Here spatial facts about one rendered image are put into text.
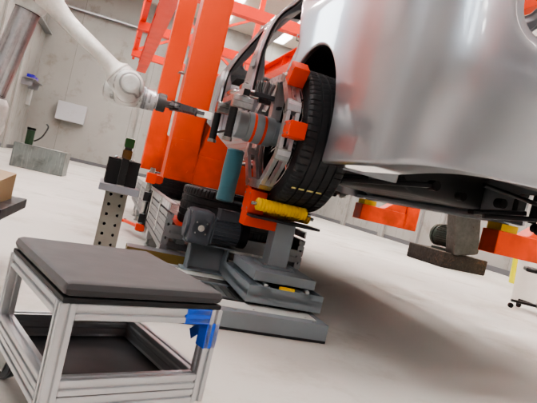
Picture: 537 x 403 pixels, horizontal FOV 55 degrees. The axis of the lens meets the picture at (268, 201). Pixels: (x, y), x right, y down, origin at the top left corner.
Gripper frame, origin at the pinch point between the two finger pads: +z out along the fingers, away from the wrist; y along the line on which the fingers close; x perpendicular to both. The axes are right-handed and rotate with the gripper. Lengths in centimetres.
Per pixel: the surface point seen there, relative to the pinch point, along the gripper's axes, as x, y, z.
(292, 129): 1.4, 18.9, 33.4
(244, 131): -1.3, -11.5, 21.8
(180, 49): 79, -253, 6
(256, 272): -62, 3, 38
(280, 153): -8.9, 9.9, 33.7
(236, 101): 8.4, 2.4, 11.7
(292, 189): -22.1, 5.6, 44.3
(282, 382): -83, 71, 32
